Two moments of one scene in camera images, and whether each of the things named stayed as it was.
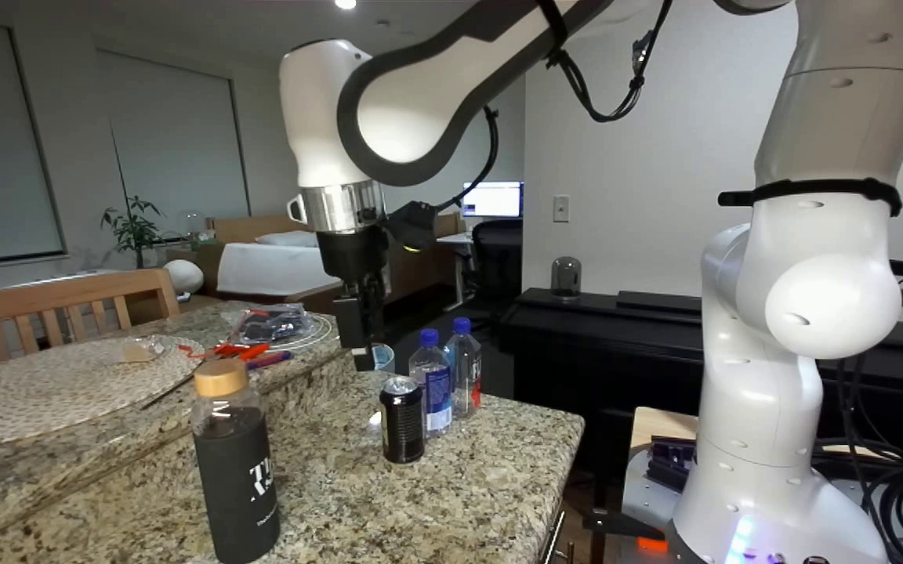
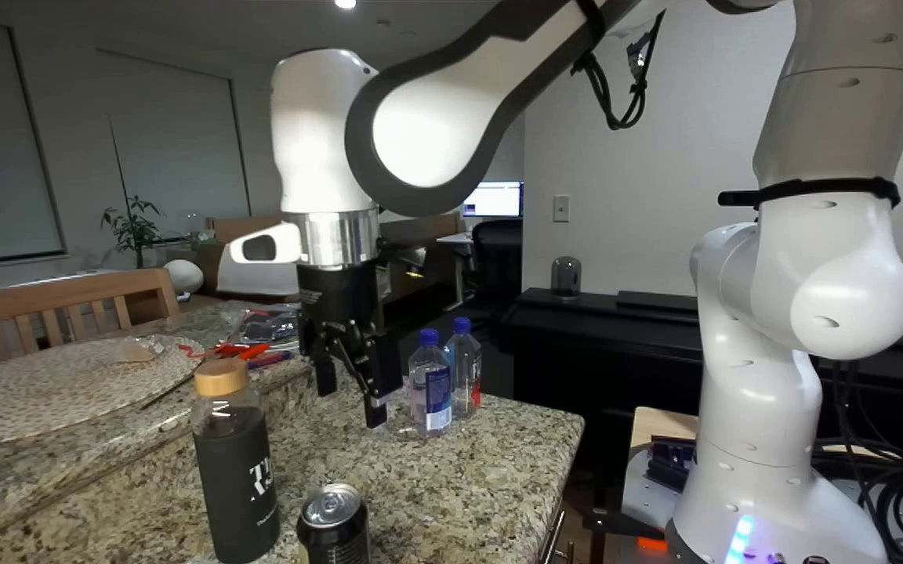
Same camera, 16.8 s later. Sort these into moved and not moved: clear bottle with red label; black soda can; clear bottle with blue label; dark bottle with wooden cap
Moved: black soda can
Not moved: clear bottle with red label; dark bottle with wooden cap; clear bottle with blue label
